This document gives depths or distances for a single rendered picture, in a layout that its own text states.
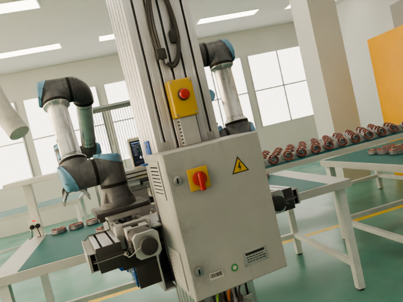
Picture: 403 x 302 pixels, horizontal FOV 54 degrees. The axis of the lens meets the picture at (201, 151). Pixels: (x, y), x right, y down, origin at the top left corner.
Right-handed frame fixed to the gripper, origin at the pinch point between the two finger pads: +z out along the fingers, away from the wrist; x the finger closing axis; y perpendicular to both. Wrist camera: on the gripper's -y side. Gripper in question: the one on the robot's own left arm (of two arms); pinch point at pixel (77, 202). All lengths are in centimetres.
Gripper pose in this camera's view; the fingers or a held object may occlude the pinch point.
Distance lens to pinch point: 234.4
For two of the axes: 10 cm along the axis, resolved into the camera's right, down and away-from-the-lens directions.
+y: 2.8, 1.9, -9.4
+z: 2.0, 9.5, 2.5
